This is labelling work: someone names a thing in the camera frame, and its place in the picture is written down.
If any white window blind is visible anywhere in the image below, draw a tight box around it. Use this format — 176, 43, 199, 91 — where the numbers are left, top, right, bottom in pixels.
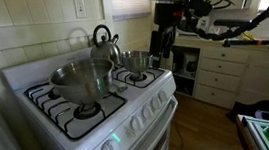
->
112, 0, 151, 21

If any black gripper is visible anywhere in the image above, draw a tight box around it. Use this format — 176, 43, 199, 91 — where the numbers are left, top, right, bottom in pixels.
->
149, 3, 182, 69

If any right black burner grate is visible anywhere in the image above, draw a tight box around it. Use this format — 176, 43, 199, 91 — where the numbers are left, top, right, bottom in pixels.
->
112, 65, 164, 88

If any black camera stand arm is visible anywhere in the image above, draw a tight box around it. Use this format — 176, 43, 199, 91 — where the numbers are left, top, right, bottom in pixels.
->
223, 39, 269, 48

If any small silver bowl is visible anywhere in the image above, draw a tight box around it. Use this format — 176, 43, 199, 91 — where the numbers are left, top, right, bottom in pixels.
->
120, 50, 153, 74

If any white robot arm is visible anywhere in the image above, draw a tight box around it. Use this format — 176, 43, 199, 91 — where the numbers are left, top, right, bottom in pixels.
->
149, 0, 269, 69

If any cream drawer cabinet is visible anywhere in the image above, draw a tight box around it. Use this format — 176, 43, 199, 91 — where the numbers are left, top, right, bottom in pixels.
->
164, 36, 269, 108

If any white gas stove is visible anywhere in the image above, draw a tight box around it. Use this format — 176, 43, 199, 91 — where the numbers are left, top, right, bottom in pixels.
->
1, 49, 178, 150

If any large silver bowl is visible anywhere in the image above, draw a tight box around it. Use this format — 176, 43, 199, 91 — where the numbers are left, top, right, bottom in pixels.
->
48, 58, 114, 105

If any white wall outlet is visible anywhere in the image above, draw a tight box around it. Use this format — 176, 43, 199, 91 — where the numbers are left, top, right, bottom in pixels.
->
73, 0, 86, 18

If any silver kettle with black handle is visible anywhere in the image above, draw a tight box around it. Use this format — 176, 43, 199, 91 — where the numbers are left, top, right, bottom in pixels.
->
90, 24, 121, 65

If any left black burner grate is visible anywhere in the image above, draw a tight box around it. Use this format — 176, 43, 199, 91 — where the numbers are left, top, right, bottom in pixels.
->
24, 83, 126, 141

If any yellow item on counter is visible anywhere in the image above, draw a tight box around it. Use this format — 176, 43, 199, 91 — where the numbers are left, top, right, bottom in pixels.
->
243, 32, 253, 40

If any black burner grate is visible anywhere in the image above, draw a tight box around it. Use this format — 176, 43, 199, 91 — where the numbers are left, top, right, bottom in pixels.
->
112, 65, 164, 88
24, 83, 126, 141

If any black coffee maker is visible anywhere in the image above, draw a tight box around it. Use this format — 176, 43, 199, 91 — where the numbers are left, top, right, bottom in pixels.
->
183, 53, 198, 77

